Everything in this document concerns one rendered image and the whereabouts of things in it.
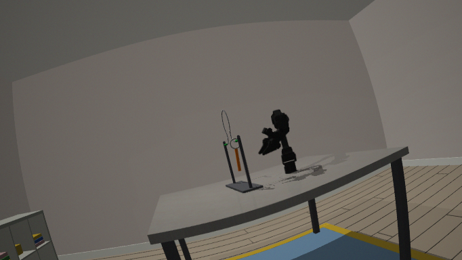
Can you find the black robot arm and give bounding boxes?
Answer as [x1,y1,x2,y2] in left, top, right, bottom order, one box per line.
[262,110,297,174]

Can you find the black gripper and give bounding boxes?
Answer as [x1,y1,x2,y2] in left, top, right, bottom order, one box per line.
[258,130,284,155]

